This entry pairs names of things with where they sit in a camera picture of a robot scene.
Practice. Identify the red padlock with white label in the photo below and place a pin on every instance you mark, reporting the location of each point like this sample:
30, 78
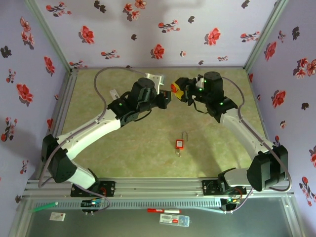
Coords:
179, 144

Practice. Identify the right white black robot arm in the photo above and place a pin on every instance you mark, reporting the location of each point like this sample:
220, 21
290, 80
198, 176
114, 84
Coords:
237, 128

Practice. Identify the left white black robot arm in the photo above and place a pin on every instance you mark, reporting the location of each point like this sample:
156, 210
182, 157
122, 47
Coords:
86, 133

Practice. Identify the white slotted plate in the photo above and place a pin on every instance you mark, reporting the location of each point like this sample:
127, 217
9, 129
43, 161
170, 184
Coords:
113, 93

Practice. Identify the small circuit board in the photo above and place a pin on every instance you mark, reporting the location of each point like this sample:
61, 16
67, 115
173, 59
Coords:
92, 203
230, 201

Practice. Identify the red marker pen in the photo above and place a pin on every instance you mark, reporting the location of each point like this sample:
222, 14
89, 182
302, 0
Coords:
163, 211

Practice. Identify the clear plastic box with label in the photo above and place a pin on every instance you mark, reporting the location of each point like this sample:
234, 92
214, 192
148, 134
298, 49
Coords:
174, 220

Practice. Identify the white card with red print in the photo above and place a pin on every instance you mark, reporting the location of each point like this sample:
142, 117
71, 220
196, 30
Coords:
57, 216

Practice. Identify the green pen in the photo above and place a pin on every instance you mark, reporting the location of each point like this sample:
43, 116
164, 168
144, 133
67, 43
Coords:
44, 207

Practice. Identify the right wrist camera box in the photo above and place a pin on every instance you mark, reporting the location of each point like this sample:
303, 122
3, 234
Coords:
199, 82

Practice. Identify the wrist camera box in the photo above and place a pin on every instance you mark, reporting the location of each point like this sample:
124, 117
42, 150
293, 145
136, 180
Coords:
154, 79
199, 82

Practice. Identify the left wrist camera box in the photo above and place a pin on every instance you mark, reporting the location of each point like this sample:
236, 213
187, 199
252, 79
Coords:
154, 79

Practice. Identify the aluminium side rail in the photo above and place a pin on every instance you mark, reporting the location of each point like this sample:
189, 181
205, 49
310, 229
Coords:
66, 98

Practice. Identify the aluminium frame post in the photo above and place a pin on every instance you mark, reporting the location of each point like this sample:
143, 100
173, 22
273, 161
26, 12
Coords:
265, 34
47, 34

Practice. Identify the long aluminium base rail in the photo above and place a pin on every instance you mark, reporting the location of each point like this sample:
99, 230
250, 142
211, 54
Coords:
158, 187

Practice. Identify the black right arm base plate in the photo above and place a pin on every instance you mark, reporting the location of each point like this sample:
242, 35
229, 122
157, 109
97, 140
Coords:
209, 187

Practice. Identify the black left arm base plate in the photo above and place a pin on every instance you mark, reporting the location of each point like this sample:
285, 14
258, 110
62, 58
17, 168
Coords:
108, 188

